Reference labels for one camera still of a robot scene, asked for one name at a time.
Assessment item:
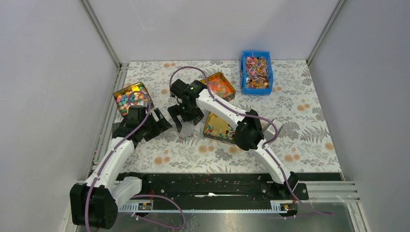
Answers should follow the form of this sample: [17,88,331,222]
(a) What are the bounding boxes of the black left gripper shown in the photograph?
[140,108,172,141]

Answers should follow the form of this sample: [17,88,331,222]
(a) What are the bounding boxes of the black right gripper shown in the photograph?
[168,101,204,132]

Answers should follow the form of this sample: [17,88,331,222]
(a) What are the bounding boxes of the metal scoop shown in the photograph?
[262,119,283,141]

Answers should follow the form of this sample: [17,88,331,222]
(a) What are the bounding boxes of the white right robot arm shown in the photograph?
[168,79,299,199]

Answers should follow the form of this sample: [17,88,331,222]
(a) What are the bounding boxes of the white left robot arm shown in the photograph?
[70,105,172,229]

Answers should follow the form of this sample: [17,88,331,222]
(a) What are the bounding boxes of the green tin with star candies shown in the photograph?
[113,82,155,117]

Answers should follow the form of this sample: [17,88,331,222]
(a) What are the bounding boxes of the green tin with gummy candies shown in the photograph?
[207,72,236,102]

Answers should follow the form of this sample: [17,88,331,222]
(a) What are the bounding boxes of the floral tablecloth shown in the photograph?
[121,60,341,173]

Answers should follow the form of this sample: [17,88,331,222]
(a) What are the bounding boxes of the blue plastic bin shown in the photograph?
[240,50,274,95]

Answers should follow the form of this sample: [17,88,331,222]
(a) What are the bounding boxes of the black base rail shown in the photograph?
[117,172,309,203]

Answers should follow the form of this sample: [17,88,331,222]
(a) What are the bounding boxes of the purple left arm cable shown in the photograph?
[85,91,187,232]

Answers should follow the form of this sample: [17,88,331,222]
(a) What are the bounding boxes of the grey slotted cable duct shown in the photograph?
[118,198,294,214]

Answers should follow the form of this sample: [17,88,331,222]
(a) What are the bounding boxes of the aluminium frame rails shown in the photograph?
[67,0,129,232]

